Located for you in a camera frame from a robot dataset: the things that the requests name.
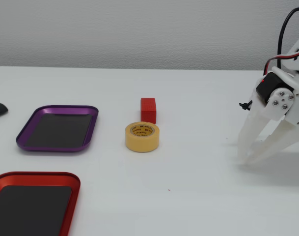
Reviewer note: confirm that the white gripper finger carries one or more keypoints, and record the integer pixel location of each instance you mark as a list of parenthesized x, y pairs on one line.
[(274, 142), (258, 127)]

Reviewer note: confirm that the red textured block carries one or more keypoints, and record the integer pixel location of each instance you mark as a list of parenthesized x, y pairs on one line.
[(148, 109)]

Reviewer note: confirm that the small black zip tie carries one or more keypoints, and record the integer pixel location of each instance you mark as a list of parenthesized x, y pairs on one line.
[(246, 105)]

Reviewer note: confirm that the yellow masking tape roll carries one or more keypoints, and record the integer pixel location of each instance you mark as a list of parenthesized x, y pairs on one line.
[(142, 142)]

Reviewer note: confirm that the purple metal tray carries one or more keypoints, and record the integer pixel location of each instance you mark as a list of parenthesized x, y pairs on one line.
[(58, 129)]

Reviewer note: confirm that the red metal tray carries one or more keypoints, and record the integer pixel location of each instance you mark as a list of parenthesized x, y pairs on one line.
[(34, 206)]

